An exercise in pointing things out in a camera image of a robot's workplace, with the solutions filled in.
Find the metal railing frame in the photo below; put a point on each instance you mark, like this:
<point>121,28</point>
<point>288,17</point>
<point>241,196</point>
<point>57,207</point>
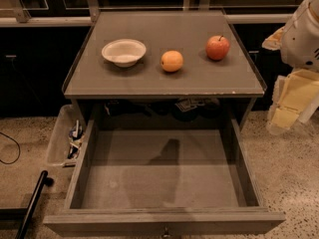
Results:
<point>84,12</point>

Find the open grey top drawer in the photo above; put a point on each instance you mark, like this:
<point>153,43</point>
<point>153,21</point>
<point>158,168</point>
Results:
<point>157,176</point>

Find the clutter inside plastic bin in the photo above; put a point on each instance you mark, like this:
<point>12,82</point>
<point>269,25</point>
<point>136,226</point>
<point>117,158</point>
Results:
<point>75,137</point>

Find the orange fruit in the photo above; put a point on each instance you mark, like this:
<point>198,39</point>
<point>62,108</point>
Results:
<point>171,61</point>

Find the grey cabinet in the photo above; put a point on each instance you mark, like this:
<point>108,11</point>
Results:
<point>163,70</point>

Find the red apple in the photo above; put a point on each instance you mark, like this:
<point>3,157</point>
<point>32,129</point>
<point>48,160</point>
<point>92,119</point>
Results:
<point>217,47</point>

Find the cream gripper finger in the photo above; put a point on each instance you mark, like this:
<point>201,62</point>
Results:
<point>273,42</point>
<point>295,98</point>

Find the white paper bowl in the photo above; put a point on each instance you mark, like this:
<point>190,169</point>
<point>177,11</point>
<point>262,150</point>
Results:
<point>124,53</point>

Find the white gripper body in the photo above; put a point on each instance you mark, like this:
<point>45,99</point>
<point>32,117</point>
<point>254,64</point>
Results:
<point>301,42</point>

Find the black bar handle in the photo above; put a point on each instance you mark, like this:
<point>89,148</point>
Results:
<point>32,205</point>

